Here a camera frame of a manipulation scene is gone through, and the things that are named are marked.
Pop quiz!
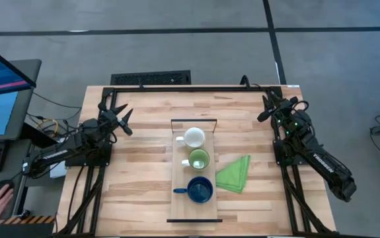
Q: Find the white ceramic mug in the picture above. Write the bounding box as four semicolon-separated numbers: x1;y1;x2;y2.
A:
175;127;206;149

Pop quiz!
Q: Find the black computer mouse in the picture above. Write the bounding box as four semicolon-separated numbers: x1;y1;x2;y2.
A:
0;179;15;199

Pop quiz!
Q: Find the folded green cloth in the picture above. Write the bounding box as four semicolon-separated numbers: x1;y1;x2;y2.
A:
215;154;252;194

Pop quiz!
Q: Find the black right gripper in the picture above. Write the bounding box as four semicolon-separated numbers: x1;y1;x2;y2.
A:
257;92;299;123

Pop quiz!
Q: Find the yellow cable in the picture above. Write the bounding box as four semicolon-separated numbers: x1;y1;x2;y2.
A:
36;118;60;138

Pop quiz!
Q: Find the black aluminium table frame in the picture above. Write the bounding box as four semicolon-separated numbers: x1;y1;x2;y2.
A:
56;85;339;237

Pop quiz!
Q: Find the white paper sheet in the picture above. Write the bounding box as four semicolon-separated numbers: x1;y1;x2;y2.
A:
49;161;67;179

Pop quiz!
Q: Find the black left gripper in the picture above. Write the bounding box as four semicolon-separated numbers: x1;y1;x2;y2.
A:
98;102;134;136

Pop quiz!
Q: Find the dark blue mug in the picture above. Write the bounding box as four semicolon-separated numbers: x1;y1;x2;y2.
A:
172;176;214;204

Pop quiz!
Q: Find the black box with hazard stripes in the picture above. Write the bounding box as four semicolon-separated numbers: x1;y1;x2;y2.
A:
0;215;56;238

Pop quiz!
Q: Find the black monitor support beam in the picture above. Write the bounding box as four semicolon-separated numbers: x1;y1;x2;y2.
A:
22;122;61;149

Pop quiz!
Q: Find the black cable loop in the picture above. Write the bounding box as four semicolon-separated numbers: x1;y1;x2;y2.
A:
240;75;254;90

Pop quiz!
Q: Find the green mug with white handle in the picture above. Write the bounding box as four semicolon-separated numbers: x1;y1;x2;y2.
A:
180;148;211;171

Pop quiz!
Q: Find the wooden shelf with black ends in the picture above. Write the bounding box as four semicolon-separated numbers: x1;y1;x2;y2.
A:
166;118;224;223

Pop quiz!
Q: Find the black floor vent grille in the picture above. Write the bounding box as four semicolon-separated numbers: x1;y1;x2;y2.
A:
110;69;192;86

